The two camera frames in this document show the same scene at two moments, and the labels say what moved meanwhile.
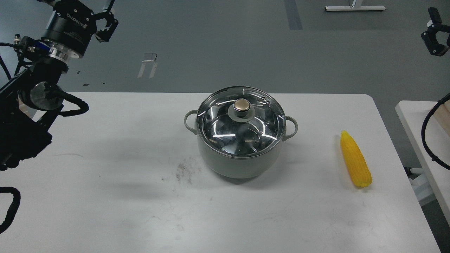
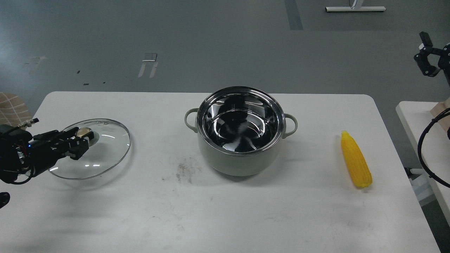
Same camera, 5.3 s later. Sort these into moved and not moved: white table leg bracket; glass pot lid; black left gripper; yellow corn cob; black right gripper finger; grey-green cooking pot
Moved: black left gripper; glass pot lid; black right gripper finger
Not moved: yellow corn cob; white table leg bracket; grey-green cooking pot
